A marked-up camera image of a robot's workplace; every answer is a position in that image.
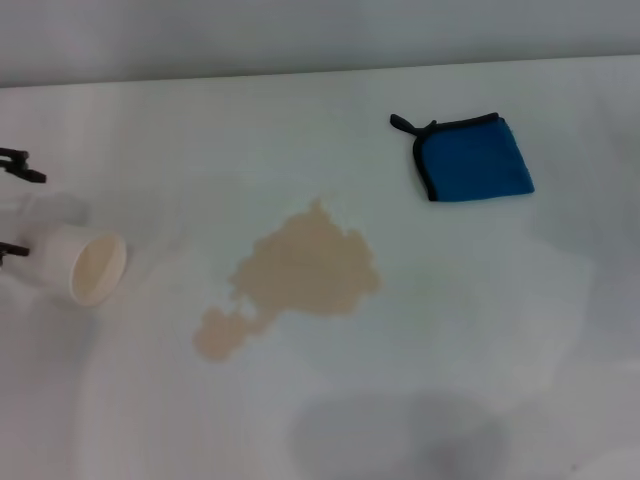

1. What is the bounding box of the white paper cup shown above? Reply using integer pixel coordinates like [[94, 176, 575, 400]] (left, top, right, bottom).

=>
[[29, 223, 128, 308]]

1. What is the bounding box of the blue rag with black trim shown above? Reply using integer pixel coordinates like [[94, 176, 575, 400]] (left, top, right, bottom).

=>
[[389, 112, 536, 203]]

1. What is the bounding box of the brown liquid stain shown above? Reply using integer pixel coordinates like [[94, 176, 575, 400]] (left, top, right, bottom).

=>
[[192, 197, 384, 363]]

